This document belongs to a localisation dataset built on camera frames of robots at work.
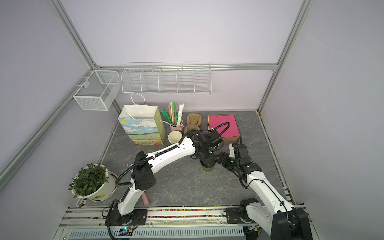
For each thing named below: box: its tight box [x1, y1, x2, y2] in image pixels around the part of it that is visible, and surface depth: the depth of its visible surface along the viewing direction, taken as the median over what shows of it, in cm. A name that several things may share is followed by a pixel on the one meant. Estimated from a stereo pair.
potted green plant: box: [68, 163, 118, 202], surface depth 71 cm
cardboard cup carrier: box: [184, 113, 202, 134], surface depth 110 cm
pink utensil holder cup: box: [169, 118, 185, 134], surface depth 102 cm
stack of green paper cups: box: [167, 130, 183, 144], surface depth 95 cm
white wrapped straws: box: [176, 103, 185, 126], surface depth 102 cm
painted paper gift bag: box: [118, 92, 166, 146], surface depth 91 cm
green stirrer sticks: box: [161, 108, 174, 125], surface depth 98 cm
